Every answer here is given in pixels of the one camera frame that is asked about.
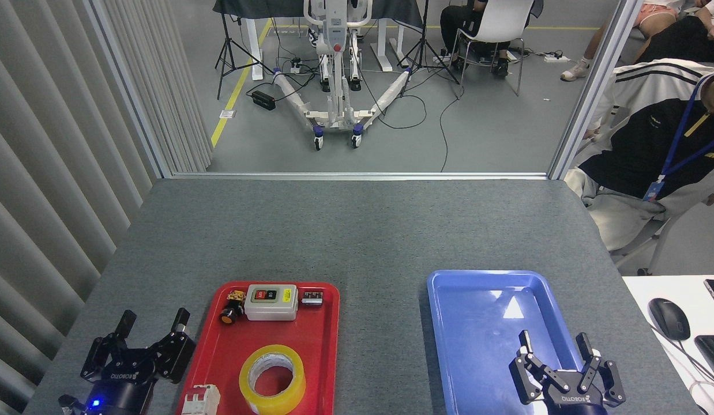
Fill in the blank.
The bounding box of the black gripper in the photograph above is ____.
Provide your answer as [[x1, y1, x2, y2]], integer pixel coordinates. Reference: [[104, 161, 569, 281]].
[[74, 307, 197, 415], [509, 330, 627, 415]]

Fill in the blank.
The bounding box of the yellow tape roll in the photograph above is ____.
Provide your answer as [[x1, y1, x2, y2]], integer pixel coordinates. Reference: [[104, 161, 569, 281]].
[[239, 345, 306, 415]]

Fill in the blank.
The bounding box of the white red circuit breaker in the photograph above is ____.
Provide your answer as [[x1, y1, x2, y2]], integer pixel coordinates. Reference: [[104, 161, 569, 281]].
[[181, 384, 221, 415]]

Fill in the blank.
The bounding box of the yellow black push button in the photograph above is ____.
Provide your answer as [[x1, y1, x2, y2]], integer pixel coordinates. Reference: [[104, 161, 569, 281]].
[[220, 290, 247, 325]]

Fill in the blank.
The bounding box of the blue plastic tray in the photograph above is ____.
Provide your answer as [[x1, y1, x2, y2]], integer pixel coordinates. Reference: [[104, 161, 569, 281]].
[[427, 270, 603, 415]]

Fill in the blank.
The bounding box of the black computer mouse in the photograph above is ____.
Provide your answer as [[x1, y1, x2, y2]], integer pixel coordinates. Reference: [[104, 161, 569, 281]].
[[649, 298, 692, 341]]

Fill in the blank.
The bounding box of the white side table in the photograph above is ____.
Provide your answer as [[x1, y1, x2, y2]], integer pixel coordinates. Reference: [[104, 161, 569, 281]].
[[622, 275, 714, 415]]

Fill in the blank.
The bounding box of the black keyboard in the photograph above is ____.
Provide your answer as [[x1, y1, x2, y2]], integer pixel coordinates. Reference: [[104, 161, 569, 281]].
[[694, 335, 714, 388]]

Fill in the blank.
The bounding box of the grey office chair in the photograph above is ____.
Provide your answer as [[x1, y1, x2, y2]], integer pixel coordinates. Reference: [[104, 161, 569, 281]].
[[610, 216, 683, 276]]

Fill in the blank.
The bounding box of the red plastic tray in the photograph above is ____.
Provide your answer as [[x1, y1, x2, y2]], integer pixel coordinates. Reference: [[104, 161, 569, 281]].
[[176, 281, 341, 415]]

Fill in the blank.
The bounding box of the person in striped jacket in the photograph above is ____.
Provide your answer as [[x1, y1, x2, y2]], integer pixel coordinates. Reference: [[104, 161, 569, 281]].
[[565, 58, 714, 254]]

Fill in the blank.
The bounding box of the white stand on wheels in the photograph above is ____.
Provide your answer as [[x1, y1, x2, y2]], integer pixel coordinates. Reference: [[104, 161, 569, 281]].
[[272, 0, 415, 152]]

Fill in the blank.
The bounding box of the black tripod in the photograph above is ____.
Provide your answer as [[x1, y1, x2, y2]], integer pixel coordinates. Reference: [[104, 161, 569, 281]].
[[215, 12, 275, 100], [394, 0, 461, 99]]

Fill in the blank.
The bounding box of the person with white shoe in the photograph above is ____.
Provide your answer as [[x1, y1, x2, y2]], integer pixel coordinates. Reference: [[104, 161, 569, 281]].
[[560, 0, 683, 82]]

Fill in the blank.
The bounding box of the person in black trousers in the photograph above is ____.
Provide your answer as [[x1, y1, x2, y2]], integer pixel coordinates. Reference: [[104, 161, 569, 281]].
[[633, 0, 714, 65]]

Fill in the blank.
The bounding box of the white chair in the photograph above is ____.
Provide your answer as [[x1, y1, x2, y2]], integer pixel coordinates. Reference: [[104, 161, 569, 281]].
[[449, 0, 536, 97]]

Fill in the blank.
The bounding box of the person on white chair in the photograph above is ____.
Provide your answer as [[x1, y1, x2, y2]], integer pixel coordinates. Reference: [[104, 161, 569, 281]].
[[439, 0, 545, 78]]

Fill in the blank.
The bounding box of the desk with black cloth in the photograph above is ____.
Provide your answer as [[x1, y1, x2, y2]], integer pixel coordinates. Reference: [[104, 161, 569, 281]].
[[212, 0, 424, 81]]

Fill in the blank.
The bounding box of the white switch box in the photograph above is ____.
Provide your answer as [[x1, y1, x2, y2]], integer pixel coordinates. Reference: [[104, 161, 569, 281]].
[[244, 284, 299, 322]]

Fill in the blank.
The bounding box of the silver frame post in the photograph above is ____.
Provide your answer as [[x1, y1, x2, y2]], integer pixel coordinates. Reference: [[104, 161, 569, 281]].
[[83, 0, 176, 178], [547, 0, 646, 180]]

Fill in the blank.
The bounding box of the blue lanyard with badge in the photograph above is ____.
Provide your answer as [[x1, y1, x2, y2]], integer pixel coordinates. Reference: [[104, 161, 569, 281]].
[[642, 72, 714, 202]]

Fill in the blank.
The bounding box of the black floor cable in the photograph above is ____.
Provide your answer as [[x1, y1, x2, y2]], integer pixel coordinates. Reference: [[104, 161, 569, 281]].
[[357, 69, 463, 172]]

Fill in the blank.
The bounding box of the silver frame rail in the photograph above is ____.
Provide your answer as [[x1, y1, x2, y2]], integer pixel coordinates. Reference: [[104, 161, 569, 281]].
[[171, 171, 551, 181]]

